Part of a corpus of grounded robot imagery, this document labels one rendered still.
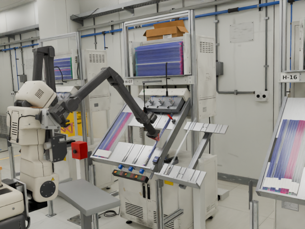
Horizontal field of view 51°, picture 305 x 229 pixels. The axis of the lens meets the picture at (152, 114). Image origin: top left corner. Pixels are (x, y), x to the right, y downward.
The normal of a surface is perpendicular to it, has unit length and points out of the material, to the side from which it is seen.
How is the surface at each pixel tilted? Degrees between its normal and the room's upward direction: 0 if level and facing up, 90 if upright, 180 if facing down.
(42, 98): 90
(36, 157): 90
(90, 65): 90
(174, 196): 90
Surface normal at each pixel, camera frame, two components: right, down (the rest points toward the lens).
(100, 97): 0.77, 0.04
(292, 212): -0.63, 0.11
